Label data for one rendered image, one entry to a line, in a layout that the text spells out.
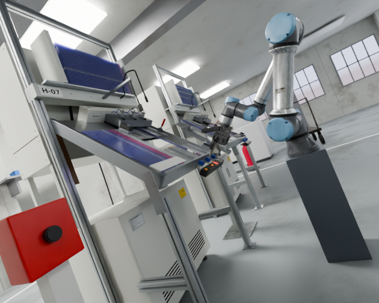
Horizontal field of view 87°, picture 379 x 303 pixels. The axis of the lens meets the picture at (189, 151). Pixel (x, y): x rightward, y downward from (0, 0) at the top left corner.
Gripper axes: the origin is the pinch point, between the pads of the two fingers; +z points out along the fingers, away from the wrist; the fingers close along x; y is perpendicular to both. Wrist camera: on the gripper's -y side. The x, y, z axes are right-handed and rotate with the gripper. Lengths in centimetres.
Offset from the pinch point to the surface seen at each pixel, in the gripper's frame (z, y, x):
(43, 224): 10, -12, -87
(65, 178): 26, -51, -53
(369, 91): -232, 274, 870
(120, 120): -2, -57, -17
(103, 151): 5, -34, -49
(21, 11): -45, -119, -41
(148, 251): 48, -3, -39
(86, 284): 82, -28, -49
